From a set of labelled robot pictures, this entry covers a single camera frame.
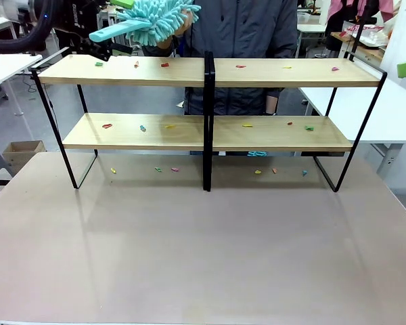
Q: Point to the teal fluffy duster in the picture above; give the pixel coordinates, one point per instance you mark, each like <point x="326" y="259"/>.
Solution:
<point x="257" y="154"/>

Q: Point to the wooden shelf unit black frame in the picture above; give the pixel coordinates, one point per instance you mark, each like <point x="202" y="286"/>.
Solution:
<point x="122" y="72"/>
<point x="291" y="74"/>

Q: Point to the teal microfiber duster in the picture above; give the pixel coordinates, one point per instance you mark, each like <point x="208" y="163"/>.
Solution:
<point x="162" y="20"/>

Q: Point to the person's left forearm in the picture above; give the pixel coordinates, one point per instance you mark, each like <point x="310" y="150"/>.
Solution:
<point x="273" y="103"/>

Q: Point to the person in pink top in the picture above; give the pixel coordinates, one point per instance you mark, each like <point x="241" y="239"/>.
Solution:
<point x="345" y="10"/>

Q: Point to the white background desk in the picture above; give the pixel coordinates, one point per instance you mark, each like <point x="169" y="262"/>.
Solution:
<point x="311" y="28"/>

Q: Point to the white side table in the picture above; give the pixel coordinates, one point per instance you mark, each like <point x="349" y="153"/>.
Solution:
<point x="6" y="69"/>

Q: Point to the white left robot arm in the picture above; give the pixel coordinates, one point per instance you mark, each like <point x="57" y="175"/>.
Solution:
<point x="17" y="9"/>

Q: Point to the person's right hand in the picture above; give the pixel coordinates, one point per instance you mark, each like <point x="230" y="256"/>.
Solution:
<point x="186" y="24"/>

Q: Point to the black tripod pole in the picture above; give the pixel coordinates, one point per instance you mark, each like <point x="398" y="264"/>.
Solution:
<point x="361" y="27"/>

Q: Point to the white long table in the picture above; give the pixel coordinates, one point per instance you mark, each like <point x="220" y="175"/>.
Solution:
<point x="385" y="111"/>

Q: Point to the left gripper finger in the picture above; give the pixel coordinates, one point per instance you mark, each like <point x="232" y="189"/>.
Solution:
<point x="123" y="3"/>
<point x="101" y="50"/>

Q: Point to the wooden table with clutter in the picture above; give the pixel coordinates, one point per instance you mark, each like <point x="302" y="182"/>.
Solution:
<point x="365" y="45"/>

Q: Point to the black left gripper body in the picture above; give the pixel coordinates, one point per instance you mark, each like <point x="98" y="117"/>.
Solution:
<point x="75" y="23"/>

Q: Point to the person in gray jacket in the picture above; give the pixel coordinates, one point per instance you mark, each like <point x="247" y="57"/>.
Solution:
<point x="243" y="30"/>

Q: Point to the cardboard box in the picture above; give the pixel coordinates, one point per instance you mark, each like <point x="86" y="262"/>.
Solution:
<point x="22" y="154"/>

